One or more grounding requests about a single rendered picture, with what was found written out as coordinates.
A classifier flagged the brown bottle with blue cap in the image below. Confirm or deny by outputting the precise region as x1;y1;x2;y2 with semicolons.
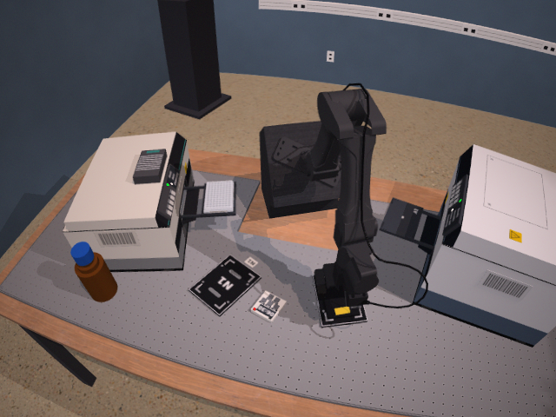
70;242;118;302

